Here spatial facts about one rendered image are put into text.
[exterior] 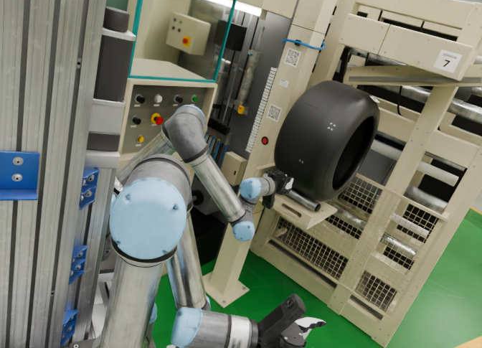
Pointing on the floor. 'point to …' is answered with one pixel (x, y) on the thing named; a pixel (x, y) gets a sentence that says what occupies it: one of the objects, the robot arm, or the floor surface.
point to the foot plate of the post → (224, 294)
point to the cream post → (316, 3)
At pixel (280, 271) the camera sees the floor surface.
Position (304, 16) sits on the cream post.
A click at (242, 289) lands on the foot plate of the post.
